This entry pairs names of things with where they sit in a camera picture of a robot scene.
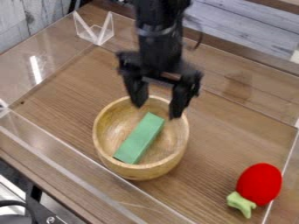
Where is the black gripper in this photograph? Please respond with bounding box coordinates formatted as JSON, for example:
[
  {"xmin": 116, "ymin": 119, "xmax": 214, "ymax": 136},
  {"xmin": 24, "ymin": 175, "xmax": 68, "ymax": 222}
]
[{"xmin": 116, "ymin": 26, "xmax": 203, "ymax": 119}]

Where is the green rectangular block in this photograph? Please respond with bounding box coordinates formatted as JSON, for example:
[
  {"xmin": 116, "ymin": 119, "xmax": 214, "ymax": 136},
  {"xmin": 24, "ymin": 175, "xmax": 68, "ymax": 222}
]
[{"xmin": 113, "ymin": 113, "xmax": 164, "ymax": 165}]

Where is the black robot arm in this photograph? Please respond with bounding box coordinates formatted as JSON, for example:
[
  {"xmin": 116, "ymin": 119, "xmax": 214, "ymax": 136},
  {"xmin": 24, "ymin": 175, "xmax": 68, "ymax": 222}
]
[{"xmin": 116, "ymin": 0, "xmax": 203, "ymax": 119}]

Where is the brown wooden bowl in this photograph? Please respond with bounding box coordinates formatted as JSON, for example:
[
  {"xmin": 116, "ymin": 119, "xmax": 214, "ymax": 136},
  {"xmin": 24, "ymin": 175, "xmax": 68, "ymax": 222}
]
[{"xmin": 92, "ymin": 95, "xmax": 190, "ymax": 181}]

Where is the red toy radish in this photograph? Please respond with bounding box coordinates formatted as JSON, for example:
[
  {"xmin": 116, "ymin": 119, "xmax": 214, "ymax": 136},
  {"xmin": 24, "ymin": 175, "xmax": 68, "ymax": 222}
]
[{"xmin": 227, "ymin": 163, "xmax": 283, "ymax": 219}]

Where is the clear acrylic corner bracket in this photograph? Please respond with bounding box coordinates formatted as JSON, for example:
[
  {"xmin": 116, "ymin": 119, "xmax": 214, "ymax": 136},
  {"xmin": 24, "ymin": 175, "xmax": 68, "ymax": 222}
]
[{"xmin": 72, "ymin": 11, "xmax": 115, "ymax": 46}]

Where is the clear acrylic front wall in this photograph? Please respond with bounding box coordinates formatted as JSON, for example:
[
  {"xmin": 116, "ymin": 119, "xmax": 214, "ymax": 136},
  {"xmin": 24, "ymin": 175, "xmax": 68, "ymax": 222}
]
[{"xmin": 0, "ymin": 99, "xmax": 194, "ymax": 224}]

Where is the black metal table frame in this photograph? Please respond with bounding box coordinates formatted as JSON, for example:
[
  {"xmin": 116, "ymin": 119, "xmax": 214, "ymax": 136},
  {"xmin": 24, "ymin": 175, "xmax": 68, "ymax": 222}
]
[{"xmin": 0, "ymin": 163, "xmax": 68, "ymax": 224}]

